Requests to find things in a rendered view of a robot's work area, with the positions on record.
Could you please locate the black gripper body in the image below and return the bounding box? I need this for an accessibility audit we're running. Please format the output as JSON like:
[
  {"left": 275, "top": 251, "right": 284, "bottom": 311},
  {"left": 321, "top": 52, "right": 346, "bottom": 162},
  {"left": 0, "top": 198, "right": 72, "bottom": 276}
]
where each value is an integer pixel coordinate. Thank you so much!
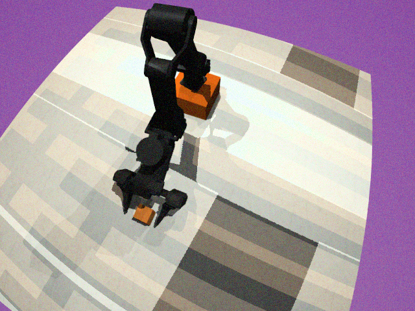
[{"left": 112, "top": 163, "right": 187, "bottom": 209}]

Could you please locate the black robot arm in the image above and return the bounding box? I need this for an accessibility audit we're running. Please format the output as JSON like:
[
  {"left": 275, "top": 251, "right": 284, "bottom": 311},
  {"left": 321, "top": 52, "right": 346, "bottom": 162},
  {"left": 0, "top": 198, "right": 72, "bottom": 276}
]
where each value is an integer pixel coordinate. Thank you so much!
[{"left": 130, "top": 3, "right": 211, "bottom": 200}]

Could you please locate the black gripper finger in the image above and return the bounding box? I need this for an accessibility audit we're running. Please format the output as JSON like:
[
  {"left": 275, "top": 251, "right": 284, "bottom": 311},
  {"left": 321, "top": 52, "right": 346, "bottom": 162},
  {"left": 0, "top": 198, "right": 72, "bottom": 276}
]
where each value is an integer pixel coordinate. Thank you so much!
[
  {"left": 156, "top": 202, "right": 175, "bottom": 226},
  {"left": 116, "top": 183, "right": 133, "bottom": 211}
]

